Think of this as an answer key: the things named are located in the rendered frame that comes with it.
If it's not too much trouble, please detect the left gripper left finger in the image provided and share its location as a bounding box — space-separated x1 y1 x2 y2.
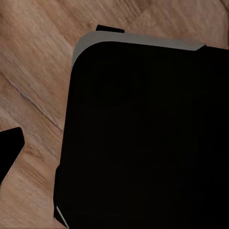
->
0 127 25 184

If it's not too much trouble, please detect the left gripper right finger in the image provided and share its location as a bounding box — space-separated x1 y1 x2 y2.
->
214 127 229 165

